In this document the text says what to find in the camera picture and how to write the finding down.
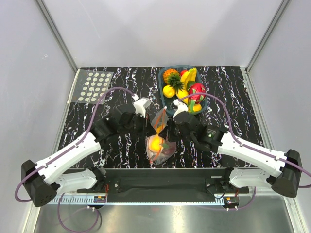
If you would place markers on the clear zip top bag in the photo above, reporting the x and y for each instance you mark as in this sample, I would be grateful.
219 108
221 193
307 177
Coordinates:
157 157

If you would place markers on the white slotted cable duct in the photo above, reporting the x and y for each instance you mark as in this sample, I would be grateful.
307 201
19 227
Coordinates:
95 200

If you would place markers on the red apple behind bananas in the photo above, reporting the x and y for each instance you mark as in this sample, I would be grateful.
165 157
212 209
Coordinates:
182 72

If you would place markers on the clear sheet with white dots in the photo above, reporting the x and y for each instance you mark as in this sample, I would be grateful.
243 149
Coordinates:
89 86

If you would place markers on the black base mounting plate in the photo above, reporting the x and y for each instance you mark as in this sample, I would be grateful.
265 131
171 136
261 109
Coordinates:
175 180

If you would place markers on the yellow banana bunch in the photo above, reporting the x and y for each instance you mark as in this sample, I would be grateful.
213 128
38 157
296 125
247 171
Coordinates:
190 75

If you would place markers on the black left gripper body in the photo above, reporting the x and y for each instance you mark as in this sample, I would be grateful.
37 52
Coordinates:
138 126

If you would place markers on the orange pineapple toy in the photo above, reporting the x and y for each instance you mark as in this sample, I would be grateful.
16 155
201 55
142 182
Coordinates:
172 78

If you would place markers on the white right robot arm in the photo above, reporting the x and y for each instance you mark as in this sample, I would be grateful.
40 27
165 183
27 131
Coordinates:
280 171

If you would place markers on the pink dragon fruit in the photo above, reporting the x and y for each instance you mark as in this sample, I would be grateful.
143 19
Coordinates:
194 103

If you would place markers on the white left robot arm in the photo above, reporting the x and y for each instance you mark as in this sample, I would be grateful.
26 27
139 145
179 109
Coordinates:
47 178

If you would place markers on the small yellow orange fruit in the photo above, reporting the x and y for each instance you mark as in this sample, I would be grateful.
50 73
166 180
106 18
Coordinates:
181 94

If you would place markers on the aluminium frame rail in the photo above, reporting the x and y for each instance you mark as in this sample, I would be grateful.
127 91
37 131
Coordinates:
283 188

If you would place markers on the green lime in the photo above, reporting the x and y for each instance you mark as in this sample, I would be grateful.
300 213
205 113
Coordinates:
190 84

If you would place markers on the yellow lemon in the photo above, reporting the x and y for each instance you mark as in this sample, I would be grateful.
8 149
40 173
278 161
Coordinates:
168 91

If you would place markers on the transparent blue plastic fruit tray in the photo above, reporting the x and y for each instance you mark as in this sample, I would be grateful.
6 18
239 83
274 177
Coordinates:
169 102

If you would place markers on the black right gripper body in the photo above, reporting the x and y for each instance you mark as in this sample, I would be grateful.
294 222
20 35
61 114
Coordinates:
174 134

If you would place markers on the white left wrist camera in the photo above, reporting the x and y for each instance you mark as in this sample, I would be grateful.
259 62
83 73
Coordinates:
140 105

